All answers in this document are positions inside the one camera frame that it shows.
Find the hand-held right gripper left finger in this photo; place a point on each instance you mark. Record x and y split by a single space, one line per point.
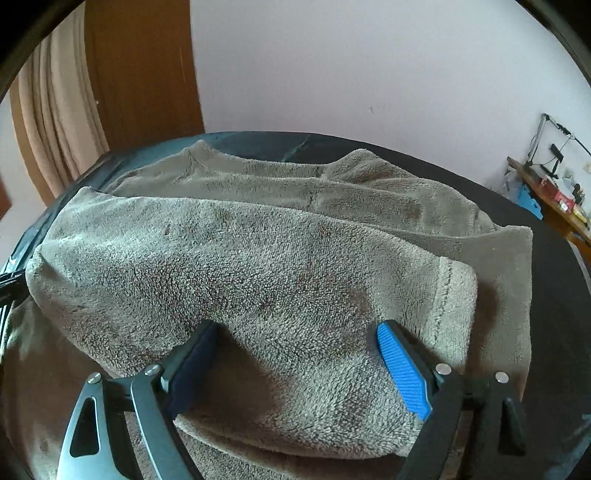
196 364

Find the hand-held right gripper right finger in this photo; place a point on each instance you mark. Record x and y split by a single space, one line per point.
404 374

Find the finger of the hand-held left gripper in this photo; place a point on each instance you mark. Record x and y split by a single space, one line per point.
11 282

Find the grey fleece sweater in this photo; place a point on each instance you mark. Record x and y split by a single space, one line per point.
258 258

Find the beige curtain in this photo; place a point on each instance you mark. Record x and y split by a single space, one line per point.
60 101

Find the blue storage box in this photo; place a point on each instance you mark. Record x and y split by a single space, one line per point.
530 201

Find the wooden desk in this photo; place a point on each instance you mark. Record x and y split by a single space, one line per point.
561 217

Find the red box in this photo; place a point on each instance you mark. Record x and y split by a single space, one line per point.
563 194

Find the brown wooden door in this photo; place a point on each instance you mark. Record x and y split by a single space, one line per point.
143 74

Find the small black desk gadget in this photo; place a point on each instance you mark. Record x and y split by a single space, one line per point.
556 157

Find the black desk lamp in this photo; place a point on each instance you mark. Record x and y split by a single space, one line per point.
535 138

